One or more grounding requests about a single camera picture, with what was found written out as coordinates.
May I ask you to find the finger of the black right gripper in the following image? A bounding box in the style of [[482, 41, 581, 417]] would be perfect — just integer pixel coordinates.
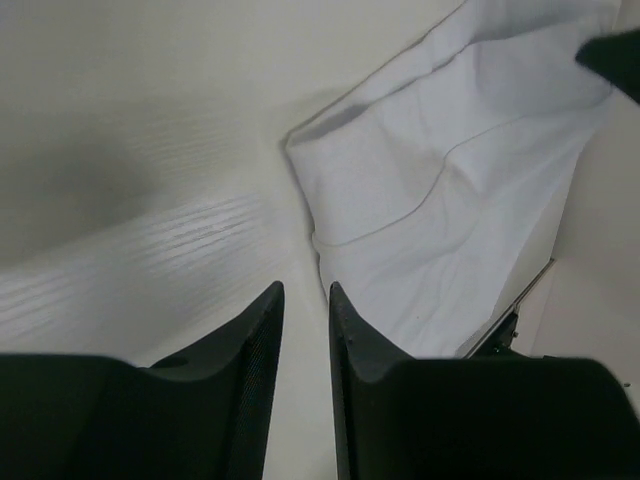
[[575, 29, 640, 103]]

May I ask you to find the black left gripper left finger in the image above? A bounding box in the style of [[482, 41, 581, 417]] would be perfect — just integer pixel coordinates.
[[1, 282, 285, 479]]

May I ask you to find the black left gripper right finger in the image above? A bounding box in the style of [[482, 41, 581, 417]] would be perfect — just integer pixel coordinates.
[[329, 284, 639, 479]]

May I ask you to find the white skirt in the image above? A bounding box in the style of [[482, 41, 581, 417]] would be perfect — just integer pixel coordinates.
[[285, 1, 620, 357]]

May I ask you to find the aluminium table frame rail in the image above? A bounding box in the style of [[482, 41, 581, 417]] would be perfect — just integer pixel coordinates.
[[461, 258, 555, 358]]

